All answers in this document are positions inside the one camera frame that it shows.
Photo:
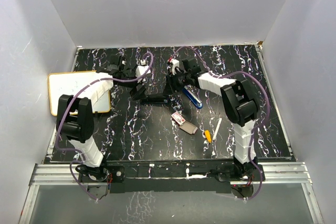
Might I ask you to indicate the grey staple box tray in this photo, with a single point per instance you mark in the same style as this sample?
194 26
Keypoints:
188 128

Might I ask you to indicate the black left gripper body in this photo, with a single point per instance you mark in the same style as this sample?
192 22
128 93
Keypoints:
131 84

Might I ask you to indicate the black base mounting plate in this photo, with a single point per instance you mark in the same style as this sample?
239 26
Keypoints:
177 176

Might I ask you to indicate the yellow cap marker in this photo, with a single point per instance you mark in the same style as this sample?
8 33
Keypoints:
207 136

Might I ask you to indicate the aluminium frame rail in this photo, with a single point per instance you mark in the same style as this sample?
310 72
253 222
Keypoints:
274 172

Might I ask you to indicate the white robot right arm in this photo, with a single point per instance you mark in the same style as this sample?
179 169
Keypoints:
239 104

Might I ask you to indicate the white board with wooden frame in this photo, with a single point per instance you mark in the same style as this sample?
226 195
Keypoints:
70 83

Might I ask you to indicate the white pen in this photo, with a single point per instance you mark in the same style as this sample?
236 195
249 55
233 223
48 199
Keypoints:
217 129

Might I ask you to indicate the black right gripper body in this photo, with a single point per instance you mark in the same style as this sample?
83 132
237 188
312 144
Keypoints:
178 80

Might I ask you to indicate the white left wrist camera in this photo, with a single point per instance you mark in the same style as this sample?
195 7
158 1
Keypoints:
141 68

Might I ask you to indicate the red staple box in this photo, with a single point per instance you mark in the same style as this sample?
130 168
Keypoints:
178 118

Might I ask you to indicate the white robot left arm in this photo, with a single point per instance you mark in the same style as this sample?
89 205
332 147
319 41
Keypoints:
75 120

